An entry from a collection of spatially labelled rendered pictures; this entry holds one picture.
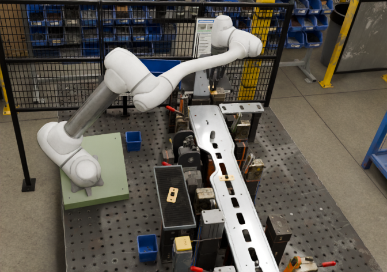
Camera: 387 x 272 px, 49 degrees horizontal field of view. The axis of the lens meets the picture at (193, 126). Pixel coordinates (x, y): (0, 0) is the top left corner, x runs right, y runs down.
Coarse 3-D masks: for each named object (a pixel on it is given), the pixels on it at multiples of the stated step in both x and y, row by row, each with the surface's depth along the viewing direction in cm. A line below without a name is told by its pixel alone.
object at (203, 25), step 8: (200, 24) 279; (208, 24) 280; (200, 32) 282; (208, 32) 284; (200, 40) 286; (208, 40) 287; (192, 48) 289; (200, 48) 290; (208, 48) 291; (192, 56) 293
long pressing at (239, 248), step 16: (192, 112) 269; (208, 112) 271; (192, 128) 257; (208, 128) 259; (224, 128) 260; (208, 144) 247; (224, 144) 248; (224, 160) 237; (240, 176) 228; (224, 192) 218; (240, 192) 219; (224, 208) 210; (240, 208) 211; (256, 224) 204; (240, 240) 196; (256, 240) 196; (240, 256) 189; (272, 256) 191
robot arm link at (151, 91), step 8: (144, 80) 189; (152, 80) 191; (160, 80) 195; (136, 88) 189; (144, 88) 189; (152, 88) 190; (160, 88) 192; (168, 88) 195; (136, 96) 189; (144, 96) 188; (152, 96) 190; (160, 96) 192; (168, 96) 198; (136, 104) 190; (144, 104) 189; (152, 104) 190
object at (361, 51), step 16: (352, 0) 440; (368, 0) 444; (384, 0) 450; (352, 16) 449; (368, 16) 460; (384, 16) 468; (352, 32) 467; (368, 32) 475; (384, 32) 482; (336, 48) 474; (352, 48) 482; (368, 48) 491; (384, 48) 498; (336, 64) 490; (352, 64) 498; (368, 64) 507; (384, 64) 514; (384, 80) 528
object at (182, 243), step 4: (184, 236) 175; (188, 236) 175; (176, 240) 173; (180, 240) 173; (184, 240) 173; (188, 240) 174; (176, 244) 172; (180, 244) 172; (184, 244) 172; (188, 244) 172; (180, 248) 170; (184, 248) 170; (188, 248) 171
